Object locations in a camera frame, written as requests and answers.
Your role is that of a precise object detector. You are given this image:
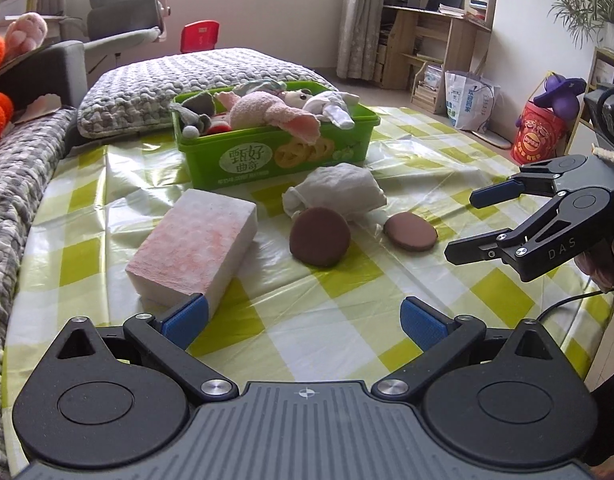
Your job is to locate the black cable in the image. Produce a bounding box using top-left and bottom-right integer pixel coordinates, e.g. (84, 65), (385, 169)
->
(536, 288), (605, 323)

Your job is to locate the white cloth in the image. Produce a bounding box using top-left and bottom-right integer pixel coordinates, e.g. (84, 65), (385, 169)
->
(282, 162), (387, 220)

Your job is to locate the grey office chair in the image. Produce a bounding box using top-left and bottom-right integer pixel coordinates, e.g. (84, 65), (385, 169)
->
(60, 0), (171, 74)

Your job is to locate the beige curtain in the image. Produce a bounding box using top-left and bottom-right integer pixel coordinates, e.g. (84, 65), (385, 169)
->
(336, 0), (384, 81)

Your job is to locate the rag doll with patterned cap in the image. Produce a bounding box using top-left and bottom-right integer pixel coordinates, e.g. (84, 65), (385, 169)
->
(232, 79), (313, 108)

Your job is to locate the red plastic bucket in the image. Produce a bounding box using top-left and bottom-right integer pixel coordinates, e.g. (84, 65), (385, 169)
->
(511, 101), (567, 165)

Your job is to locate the wooden desk shelf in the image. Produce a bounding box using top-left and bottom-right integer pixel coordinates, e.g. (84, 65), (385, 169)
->
(373, 0), (497, 90)

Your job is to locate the green grey towel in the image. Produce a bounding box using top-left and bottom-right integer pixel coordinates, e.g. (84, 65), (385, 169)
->
(168, 92), (216, 132)

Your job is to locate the grey quilted cushion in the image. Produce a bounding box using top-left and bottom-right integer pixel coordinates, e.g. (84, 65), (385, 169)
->
(77, 48), (333, 140)

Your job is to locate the brown round pad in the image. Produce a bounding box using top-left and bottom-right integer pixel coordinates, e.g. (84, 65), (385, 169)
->
(289, 207), (351, 268)
(383, 212), (438, 252)

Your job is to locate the red white plush toy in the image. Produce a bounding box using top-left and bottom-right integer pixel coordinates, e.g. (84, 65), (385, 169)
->
(181, 115), (231, 139)

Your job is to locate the purple plush toy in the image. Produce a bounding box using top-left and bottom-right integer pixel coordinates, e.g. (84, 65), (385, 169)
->
(515, 72), (587, 131)

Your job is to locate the pink fluffy sock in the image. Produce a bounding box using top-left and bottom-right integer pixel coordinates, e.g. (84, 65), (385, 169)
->
(214, 91), (321, 145)

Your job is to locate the wooden magazine rack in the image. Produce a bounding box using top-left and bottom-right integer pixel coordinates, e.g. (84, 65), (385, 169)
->
(410, 61), (446, 115)

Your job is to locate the person right hand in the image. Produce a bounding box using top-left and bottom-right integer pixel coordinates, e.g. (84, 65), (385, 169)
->
(575, 236), (614, 292)

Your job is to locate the green plastic biscuit box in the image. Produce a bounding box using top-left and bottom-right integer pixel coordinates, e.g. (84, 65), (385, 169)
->
(170, 81), (380, 190)

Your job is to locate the white paper shopping bag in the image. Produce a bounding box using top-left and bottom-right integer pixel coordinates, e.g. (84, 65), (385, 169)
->
(445, 70), (500, 132)

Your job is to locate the pink white sponge block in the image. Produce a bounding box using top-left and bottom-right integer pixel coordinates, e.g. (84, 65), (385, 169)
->
(126, 188), (258, 316)

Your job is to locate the grey sofa armrest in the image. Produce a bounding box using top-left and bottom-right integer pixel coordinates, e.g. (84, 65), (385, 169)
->
(0, 40), (88, 110)

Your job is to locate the white sock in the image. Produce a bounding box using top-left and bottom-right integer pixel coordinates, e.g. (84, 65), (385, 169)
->
(303, 90), (360, 130)

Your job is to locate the potted green plant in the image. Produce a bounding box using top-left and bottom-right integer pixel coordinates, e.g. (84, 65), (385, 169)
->
(549, 0), (614, 53)

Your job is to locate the pink plush toy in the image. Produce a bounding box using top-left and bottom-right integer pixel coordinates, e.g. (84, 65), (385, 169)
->
(4, 12), (48, 58)

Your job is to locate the green checkered plastic sheet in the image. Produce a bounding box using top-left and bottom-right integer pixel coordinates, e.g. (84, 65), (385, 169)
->
(2, 107), (591, 479)

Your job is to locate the red plastic chair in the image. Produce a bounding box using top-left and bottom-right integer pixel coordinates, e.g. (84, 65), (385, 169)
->
(180, 20), (219, 54)

